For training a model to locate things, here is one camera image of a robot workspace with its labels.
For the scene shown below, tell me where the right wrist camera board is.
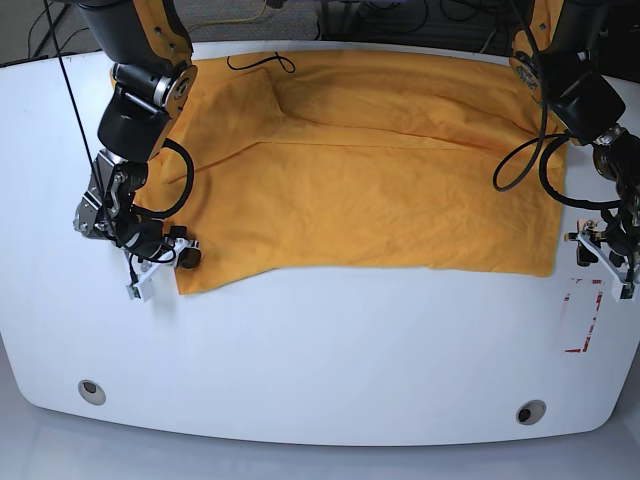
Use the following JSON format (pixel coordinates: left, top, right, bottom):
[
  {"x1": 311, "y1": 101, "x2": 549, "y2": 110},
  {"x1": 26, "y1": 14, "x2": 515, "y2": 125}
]
[{"x1": 127, "y1": 280, "x2": 155, "y2": 302}]

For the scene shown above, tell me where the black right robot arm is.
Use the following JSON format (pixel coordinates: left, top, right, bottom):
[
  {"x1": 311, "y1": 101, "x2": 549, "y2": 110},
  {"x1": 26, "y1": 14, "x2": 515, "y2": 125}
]
[{"x1": 74, "y1": 1, "x2": 201, "y2": 269}]

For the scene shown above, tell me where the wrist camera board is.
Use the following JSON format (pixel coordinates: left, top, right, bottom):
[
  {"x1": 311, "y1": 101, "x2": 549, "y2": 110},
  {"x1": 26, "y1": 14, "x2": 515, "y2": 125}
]
[
  {"x1": 127, "y1": 280, "x2": 155, "y2": 302},
  {"x1": 619, "y1": 282, "x2": 639, "y2": 302}
]

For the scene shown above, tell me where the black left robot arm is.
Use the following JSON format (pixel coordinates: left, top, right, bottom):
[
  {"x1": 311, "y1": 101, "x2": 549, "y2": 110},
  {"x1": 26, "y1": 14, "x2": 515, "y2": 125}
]
[{"x1": 510, "y1": 1, "x2": 639, "y2": 300}]

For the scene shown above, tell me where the table grommet hole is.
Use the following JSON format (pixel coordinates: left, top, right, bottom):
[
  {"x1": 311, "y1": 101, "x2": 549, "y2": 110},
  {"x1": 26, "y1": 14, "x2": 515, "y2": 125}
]
[
  {"x1": 78, "y1": 380, "x2": 106, "y2": 406},
  {"x1": 516, "y1": 399, "x2": 546, "y2": 426}
]

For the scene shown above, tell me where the yellow cable on floor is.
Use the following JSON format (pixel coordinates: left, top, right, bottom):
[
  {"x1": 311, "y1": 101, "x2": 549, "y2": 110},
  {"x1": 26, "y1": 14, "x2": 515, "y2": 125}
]
[{"x1": 184, "y1": 0, "x2": 267, "y2": 31}]

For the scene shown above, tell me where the right table grommet hole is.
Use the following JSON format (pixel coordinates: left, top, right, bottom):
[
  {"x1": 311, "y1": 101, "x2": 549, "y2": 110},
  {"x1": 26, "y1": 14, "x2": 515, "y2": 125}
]
[{"x1": 516, "y1": 399, "x2": 546, "y2": 426}]

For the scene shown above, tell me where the yellow t-shirt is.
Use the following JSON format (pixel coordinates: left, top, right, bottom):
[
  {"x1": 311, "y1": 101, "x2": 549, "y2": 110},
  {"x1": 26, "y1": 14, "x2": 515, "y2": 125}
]
[{"x1": 132, "y1": 0, "x2": 571, "y2": 297}]

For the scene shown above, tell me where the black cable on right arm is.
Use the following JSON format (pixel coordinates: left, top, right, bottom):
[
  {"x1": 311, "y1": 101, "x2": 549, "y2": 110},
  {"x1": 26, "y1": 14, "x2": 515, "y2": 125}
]
[{"x1": 42, "y1": 0, "x2": 196, "y2": 271}]

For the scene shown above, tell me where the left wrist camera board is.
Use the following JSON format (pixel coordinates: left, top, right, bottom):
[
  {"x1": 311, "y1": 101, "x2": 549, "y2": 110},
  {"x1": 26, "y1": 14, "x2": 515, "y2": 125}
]
[{"x1": 619, "y1": 282, "x2": 639, "y2": 302}]

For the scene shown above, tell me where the red tape rectangle marking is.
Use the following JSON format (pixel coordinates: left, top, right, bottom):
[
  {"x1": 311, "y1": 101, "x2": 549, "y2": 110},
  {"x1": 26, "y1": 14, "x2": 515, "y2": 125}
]
[{"x1": 559, "y1": 278, "x2": 605, "y2": 354}]

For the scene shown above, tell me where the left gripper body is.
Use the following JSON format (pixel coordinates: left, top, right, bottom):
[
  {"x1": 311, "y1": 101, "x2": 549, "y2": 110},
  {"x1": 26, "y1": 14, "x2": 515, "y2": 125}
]
[{"x1": 564, "y1": 209, "x2": 639, "y2": 285}]

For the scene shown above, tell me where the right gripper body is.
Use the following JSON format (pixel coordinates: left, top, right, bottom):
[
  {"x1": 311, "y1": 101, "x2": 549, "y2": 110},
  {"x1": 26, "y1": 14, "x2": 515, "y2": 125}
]
[{"x1": 118, "y1": 224, "x2": 201, "y2": 283}]

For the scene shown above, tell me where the left table grommet hole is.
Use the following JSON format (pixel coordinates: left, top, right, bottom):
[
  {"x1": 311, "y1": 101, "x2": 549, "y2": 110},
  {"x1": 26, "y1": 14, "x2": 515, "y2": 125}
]
[{"x1": 78, "y1": 380, "x2": 106, "y2": 406}]

